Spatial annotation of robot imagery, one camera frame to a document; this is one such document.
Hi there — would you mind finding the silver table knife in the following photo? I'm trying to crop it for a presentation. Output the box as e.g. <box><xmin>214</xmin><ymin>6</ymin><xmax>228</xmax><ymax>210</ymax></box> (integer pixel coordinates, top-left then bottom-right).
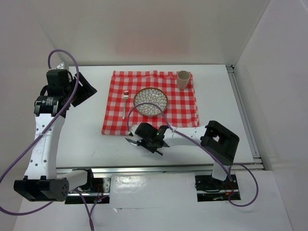
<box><xmin>125</xmin><ymin>137</ymin><xmax>137</xmax><ymax>146</ymax></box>

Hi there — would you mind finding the red white checkered cloth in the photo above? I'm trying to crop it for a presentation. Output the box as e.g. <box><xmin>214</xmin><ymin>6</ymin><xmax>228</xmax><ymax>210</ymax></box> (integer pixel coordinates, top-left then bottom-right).
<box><xmin>102</xmin><ymin>70</ymin><xmax>199</xmax><ymax>136</ymax></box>

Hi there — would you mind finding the silver fork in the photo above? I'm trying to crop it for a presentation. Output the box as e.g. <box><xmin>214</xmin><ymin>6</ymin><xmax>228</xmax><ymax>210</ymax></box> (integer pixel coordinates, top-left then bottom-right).
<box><xmin>122</xmin><ymin>90</ymin><xmax>129</xmax><ymax>120</ymax></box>

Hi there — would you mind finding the patterned ceramic plate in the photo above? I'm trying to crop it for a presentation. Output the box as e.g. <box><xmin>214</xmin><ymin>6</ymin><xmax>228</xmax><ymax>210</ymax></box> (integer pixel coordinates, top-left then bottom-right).
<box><xmin>133</xmin><ymin>87</ymin><xmax>168</xmax><ymax>116</ymax></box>

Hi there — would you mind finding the beige paper cup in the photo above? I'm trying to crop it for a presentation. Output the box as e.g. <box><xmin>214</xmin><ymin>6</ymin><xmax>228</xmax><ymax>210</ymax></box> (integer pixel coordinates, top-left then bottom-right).
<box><xmin>177</xmin><ymin>70</ymin><xmax>191</xmax><ymax>90</ymax></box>

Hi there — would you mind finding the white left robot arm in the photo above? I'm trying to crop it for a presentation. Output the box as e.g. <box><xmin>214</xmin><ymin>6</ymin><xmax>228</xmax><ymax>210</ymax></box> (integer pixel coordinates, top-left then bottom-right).
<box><xmin>13</xmin><ymin>69</ymin><xmax>97</xmax><ymax>202</ymax></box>

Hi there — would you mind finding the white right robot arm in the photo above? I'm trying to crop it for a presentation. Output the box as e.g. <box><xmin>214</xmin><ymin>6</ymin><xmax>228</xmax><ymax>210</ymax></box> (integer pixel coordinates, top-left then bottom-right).
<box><xmin>129</xmin><ymin>120</ymin><xmax>240</xmax><ymax>189</ymax></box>

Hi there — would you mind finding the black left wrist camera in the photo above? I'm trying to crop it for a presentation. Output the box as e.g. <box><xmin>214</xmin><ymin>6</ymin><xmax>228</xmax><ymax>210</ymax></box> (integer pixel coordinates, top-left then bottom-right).
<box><xmin>46</xmin><ymin>69</ymin><xmax>69</xmax><ymax>87</ymax></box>

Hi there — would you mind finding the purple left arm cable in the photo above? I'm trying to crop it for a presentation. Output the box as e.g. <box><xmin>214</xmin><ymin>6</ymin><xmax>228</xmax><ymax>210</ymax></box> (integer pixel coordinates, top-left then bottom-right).
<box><xmin>0</xmin><ymin>49</ymin><xmax>106</xmax><ymax>231</ymax></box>

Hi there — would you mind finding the aluminium front rail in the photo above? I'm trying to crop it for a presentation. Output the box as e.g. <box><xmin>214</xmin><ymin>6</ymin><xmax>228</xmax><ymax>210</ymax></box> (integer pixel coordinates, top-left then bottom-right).
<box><xmin>57</xmin><ymin>162</ymin><xmax>265</xmax><ymax>175</ymax></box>

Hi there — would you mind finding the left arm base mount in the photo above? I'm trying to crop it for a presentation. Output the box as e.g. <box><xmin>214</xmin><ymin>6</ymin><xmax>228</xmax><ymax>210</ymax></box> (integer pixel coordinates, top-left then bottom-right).
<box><xmin>65</xmin><ymin>177</ymin><xmax>111</xmax><ymax>205</ymax></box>

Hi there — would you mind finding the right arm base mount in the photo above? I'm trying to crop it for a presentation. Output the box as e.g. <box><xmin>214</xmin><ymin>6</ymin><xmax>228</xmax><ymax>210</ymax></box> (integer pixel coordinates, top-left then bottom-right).
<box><xmin>195</xmin><ymin>174</ymin><xmax>241</xmax><ymax>202</ymax></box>

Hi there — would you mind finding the aluminium side rail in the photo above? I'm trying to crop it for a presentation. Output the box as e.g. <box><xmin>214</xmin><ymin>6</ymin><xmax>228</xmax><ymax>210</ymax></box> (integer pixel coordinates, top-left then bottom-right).
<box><xmin>226</xmin><ymin>65</ymin><xmax>264</xmax><ymax>169</ymax></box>

